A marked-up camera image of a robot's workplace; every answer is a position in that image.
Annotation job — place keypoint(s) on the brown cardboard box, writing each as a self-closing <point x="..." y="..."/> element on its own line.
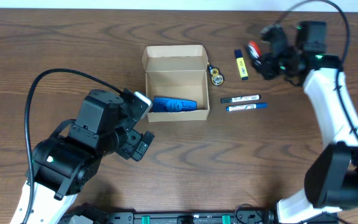
<point x="180" y="72"/>

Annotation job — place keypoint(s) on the blue marker pen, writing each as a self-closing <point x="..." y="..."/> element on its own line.
<point x="246" y="107"/>

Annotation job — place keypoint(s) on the red and black stapler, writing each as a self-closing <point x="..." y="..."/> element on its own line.
<point x="253" y="50"/>

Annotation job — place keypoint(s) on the correction tape dispenser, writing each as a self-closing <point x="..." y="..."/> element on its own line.
<point x="216" y="77"/>

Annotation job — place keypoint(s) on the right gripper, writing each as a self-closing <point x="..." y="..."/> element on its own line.
<point x="274" y="59"/>

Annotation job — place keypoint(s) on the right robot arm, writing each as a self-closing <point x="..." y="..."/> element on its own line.
<point x="331" y="183"/>

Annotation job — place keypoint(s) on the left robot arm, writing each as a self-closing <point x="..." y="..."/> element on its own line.
<point x="72" y="154"/>

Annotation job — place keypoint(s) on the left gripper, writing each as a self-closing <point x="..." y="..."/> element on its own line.
<point x="136" y="142"/>

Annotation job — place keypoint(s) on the black marker pen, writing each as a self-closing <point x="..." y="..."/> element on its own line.
<point x="240" y="99"/>

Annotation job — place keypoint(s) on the blue plastic stapler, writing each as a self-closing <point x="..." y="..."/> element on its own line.
<point x="172" y="105"/>

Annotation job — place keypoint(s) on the yellow highlighter with blue cap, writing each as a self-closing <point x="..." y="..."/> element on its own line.
<point x="241" y="64"/>

